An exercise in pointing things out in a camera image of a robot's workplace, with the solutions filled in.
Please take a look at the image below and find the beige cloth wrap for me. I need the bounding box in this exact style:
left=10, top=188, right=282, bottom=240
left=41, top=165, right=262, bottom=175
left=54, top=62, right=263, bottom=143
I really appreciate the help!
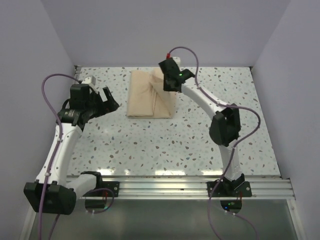
left=126, top=67, right=176, bottom=119

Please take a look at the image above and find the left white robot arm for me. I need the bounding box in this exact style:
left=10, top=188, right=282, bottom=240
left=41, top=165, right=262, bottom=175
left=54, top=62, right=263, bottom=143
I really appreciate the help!
left=23, top=83, right=119, bottom=215

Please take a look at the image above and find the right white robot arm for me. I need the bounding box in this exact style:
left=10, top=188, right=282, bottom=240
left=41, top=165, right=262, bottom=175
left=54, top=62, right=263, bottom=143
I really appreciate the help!
left=158, top=57, right=245, bottom=197

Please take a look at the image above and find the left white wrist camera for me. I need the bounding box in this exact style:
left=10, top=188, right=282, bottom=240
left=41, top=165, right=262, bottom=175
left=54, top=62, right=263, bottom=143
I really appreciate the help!
left=81, top=76, right=96, bottom=88

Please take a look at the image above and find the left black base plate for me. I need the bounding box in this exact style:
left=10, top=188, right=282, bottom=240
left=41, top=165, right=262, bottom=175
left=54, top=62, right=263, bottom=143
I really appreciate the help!
left=84, top=181, right=120, bottom=198

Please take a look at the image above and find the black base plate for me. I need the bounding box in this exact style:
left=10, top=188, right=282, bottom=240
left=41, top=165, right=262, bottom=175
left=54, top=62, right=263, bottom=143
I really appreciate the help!
left=84, top=181, right=120, bottom=198
left=206, top=180, right=253, bottom=198

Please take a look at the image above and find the aluminium mounting rail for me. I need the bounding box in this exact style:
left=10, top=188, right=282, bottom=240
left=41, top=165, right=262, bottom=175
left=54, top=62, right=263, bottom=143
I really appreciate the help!
left=102, top=176, right=295, bottom=200

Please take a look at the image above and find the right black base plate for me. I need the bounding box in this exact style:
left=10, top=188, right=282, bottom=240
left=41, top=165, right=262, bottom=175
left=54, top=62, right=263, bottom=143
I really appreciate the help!
left=206, top=180, right=253, bottom=198

